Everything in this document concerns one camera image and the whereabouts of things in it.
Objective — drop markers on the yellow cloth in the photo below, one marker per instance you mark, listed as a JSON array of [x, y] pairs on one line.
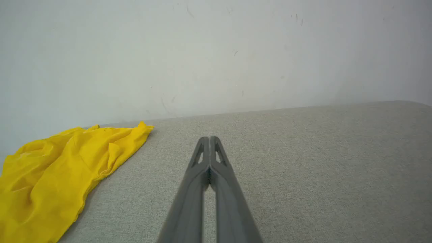
[[50, 175]]

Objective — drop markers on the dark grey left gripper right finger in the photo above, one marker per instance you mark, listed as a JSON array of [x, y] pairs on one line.
[[233, 206]]

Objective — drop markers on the grey fabric sofa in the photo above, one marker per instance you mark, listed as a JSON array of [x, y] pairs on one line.
[[270, 175]]

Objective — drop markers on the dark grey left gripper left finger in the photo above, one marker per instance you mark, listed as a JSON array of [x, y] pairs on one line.
[[189, 202]]

